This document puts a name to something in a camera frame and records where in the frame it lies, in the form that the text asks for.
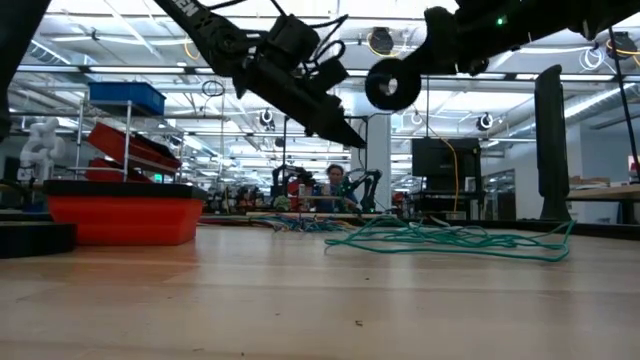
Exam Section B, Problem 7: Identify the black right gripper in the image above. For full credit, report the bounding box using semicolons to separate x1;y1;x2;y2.
364;5;491;111

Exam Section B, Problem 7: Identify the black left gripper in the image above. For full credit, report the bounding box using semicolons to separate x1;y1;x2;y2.
234;54;368;150

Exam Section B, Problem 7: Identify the green cord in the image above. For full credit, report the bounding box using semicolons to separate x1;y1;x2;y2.
324;214;576;264

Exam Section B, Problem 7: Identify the white building column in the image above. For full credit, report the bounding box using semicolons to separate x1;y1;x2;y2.
351;92;393;194

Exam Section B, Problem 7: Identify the black vertical pole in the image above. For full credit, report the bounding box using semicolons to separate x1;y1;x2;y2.
424;74;431;140

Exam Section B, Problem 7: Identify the black monitor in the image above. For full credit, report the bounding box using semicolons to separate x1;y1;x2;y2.
410;137;482;194

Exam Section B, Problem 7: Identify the black tall stand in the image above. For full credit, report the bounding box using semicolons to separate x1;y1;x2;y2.
533;63;574;224

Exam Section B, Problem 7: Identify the black thin pole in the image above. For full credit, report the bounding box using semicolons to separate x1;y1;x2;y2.
607;27;640;169

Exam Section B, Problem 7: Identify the ceiling light strip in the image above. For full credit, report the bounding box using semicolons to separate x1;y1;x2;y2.
14;64;621;82

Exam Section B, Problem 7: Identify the metal shelf rack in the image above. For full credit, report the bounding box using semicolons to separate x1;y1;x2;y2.
67;98;186;184

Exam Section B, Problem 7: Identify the wooden workbench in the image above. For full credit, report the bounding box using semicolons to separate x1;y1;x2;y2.
567;184;640;226

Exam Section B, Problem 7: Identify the red storage bin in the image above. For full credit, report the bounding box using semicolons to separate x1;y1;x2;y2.
83;157;154;184
87;122;184;176

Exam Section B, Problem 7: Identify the red and black box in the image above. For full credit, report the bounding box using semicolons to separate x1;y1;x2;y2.
42;179;209;247

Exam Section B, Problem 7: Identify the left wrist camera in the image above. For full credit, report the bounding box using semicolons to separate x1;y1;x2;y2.
308;55;350;92

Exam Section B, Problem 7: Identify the black gantry frame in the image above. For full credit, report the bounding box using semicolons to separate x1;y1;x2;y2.
281;113;370;201

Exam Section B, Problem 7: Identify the multicoloured wire bundle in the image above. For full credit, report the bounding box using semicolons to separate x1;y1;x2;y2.
249;213;359;234

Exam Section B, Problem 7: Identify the yellow hanging cable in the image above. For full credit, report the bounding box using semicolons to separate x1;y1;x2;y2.
366;32;460;214

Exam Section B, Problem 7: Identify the black hanging cable loop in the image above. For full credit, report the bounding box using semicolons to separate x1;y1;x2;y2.
201;79;226;99

